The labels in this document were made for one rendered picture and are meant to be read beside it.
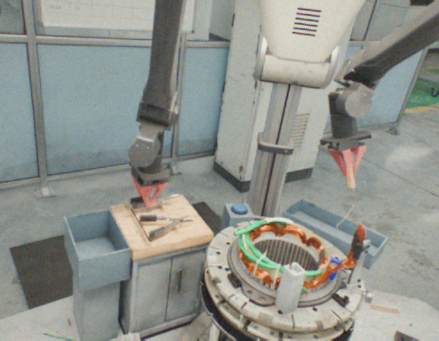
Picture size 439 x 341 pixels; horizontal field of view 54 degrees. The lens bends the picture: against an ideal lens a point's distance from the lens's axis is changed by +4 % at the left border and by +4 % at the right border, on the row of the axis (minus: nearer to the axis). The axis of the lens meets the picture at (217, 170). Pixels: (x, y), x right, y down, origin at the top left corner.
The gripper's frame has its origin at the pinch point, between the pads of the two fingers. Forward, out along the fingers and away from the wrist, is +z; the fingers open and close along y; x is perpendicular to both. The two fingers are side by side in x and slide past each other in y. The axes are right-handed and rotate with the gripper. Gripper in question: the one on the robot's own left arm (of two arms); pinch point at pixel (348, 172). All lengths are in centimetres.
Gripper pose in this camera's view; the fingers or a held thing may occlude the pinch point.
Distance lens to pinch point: 107.7
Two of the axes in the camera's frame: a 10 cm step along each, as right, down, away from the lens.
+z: 1.7, 9.6, 2.1
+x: -2.8, -1.6, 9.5
